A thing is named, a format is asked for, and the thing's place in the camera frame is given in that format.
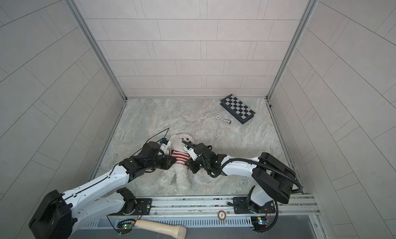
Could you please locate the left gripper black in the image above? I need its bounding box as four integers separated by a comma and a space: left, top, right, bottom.
145, 154, 179, 171

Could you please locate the red white striped sweater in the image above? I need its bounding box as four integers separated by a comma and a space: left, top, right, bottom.
168, 150, 191, 166

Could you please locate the white teddy bear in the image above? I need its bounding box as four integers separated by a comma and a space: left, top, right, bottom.
159, 133, 194, 192

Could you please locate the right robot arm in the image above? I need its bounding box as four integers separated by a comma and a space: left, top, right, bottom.
182, 141, 302, 213

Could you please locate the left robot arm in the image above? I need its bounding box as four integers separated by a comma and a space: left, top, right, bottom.
28, 139, 176, 239

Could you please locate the round red white sticker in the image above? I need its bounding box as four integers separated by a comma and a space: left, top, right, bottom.
217, 210, 226, 221

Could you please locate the black white checkerboard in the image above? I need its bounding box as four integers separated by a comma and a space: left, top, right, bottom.
220, 94, 255, 124

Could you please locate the left green circuit board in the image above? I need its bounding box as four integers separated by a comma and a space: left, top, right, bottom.
117, 219, 136, 234

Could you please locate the green circuit board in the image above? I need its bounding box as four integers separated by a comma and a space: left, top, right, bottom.
251, 216, 269, 232
117, 219, 136, 234

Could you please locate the right green circuit board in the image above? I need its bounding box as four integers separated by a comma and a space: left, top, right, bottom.
251, 216, 269, 232

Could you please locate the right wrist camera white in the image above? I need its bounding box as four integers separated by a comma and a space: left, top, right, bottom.
182, 141, 199, 161

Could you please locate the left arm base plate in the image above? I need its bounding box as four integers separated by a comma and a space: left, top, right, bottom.
111, 198, 153, 216

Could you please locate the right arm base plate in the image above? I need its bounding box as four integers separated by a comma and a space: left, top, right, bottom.
231, 197, 276, 214

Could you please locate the beige wooden handle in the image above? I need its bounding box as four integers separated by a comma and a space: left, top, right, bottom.
135, 219, 187, 239

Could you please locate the aluminium front rail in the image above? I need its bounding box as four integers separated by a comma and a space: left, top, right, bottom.
81, 195, 320, 229

